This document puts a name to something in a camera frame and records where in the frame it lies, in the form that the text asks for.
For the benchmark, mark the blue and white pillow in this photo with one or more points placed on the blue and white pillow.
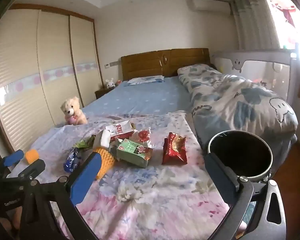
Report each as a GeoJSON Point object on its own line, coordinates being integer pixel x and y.
{"type": "Point", "coordinates": [145, 80]}

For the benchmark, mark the grey mesh bed rail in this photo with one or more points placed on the grey mesh bed rail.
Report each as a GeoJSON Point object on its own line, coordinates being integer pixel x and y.
{"type": "Point", "coordinates": [265, 55]}

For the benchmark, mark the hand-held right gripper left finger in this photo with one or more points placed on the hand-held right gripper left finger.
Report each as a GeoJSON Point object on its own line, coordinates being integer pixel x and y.
{"type": "Point", "coordinates": [86, 177]}

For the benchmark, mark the grey and white curtain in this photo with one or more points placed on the grey and white curtain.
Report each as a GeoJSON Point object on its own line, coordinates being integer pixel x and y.
{"type": "Point", "coordinates": [255, 25]}

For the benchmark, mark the orange round object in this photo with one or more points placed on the orange round object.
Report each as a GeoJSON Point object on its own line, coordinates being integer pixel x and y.
{"type": "Point", "coordinates": [31, 156]}

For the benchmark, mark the blue bedsheet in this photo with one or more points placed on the blue bedsheet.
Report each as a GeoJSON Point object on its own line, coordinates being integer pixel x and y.
{"type": "Point", "coordinates": [145, 97]}

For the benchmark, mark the white quilt with blue print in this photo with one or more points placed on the white quilt with blue print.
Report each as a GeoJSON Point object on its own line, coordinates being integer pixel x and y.
{"type": "Point", "coordinates": [227, 97]}

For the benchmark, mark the white crumpled wrapper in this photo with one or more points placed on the white crumpled wrapper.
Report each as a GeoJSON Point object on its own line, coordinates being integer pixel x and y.
{"type": "Point", "coordinates": [106, 138]}

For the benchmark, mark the green drink carton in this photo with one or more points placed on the green drink carton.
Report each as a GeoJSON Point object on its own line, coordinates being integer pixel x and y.
{"type": "Point", "coordinates": [132, 152]}

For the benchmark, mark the blue snack wrapper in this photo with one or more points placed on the blue snack wrapper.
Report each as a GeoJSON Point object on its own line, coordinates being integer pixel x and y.
{"type": "Point", "coordinates": [71, 161]}

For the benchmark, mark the small red toy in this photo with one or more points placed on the small red toy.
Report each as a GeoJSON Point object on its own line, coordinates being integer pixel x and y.
{"type": "Point", "coordinates": [118, 82]}

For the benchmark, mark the beige teddy bear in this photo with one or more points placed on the beige teddy bear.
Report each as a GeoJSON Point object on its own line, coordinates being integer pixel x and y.
{"type": "Point", "coordinates": [71, 108]}

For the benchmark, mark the green wrapper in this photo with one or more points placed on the green wrapper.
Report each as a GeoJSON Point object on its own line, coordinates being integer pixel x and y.
{"type": "Point", "coordinates": [86, 143]}

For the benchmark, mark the dark wooden nightstand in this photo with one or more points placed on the dark wooden nightstand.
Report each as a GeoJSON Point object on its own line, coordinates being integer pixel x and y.
{"type": "Point", "coordinates": [102, 92]}

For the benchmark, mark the wooden headboard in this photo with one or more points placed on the wooden headboard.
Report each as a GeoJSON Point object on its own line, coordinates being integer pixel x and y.
{"type": "Point", "coordinates": [150, 62]}

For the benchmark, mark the white and red plastic bag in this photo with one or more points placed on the white and red plastic bag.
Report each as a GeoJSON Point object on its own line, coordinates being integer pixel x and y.
{"type": "Point", "coordinates": [143, 135]}

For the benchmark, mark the white air conditioner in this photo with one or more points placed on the white air conditioner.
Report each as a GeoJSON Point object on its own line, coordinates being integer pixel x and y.
{"type": "Point", "coordinates": [210, 5]}

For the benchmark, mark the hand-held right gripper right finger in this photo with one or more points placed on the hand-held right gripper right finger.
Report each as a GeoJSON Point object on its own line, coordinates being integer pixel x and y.
{"type": "Point", "coordinates": [220, 177]}

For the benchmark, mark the white and red carton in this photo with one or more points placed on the white and red carton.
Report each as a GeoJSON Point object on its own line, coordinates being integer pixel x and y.
{"type": "Point", "coordinates": [120, 128]}

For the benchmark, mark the red snack packet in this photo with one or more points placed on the red snack packet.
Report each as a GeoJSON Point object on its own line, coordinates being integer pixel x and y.
{"type": "Point", "coordinates": [173, 152]}

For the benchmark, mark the cream sliding door wardrobe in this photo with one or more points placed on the cream sliding door wardrobe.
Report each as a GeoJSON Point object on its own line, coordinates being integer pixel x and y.
{"type": "Point", "coordinates": [27, 67]}

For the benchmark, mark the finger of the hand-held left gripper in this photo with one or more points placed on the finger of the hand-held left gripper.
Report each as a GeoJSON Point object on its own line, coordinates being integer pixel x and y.
{"type": "Point", "coordinates": [13, 158]}
{"type": "Point", "coordinates": [32, 169]}

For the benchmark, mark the red hanging cloth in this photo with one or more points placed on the red hanging cloth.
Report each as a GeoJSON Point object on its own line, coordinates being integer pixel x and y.
{"type": "Point", "coordinates": [287, 12]}

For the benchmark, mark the white bunny plush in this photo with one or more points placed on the white bunny plush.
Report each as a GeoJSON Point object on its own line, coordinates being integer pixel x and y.
{"type": "Point", "coordinates": [110, 83]}

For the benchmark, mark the yellow snack packet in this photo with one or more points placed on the yellow snack packet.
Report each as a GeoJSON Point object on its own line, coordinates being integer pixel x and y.
{"type": "Point", "coordinates": [106, 160]}

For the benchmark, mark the white round trash bin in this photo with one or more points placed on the white round trash bin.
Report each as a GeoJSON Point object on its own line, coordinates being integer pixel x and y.
{"type": "Point", "coordinates": [240, 152]}

